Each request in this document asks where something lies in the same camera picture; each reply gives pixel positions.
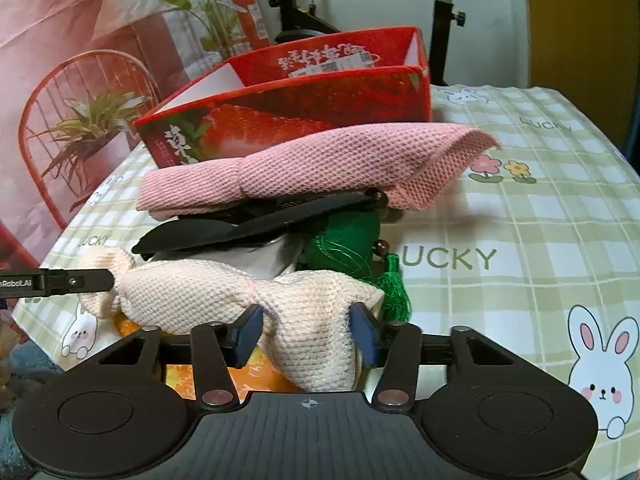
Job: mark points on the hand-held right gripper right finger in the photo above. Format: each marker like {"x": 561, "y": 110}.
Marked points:
{"x": 362, "y": 334}

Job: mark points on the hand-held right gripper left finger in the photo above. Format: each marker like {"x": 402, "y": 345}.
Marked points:
{"x": 248, "y": 334}

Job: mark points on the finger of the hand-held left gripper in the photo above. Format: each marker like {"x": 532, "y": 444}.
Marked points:
{"x": 75, "y": 281}

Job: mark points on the orange printed cloth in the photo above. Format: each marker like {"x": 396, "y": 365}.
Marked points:
{"x": 262, "y": 375}

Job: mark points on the cream knit cloth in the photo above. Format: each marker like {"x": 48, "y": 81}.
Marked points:
{"x": 200, "y": 295}

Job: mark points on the grey white cloth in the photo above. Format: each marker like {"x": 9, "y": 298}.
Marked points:
{"x": 265, "y": 261}

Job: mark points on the green mesh pouch with tassel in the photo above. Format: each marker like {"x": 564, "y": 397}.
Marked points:
{"x": 340, "y": 250}

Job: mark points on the black cloth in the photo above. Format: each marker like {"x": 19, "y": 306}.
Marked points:
{"x": 225, "y": 235}

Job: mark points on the pink knit cloth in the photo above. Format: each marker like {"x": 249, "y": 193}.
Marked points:
{"x": 300, "y": 165}

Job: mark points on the red strawberry print box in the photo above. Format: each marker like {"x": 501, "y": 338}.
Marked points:
{"x": 325, "y": 100}

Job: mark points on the blue fuzzy cloth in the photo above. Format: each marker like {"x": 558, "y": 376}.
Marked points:
{"x": 25, "y": 367}

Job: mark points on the checked rabbit print tablecloth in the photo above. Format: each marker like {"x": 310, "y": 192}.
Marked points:
{"x": 525, "y": 210}

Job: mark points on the white paper label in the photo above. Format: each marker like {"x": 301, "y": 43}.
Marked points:
{"x": 340, "y": 65}

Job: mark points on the black exercise bike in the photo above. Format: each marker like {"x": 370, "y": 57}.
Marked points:
{"x": 290, "y": 15}

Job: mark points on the wooden door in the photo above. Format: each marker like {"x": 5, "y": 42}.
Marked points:
{"x": 575, "y": 35}

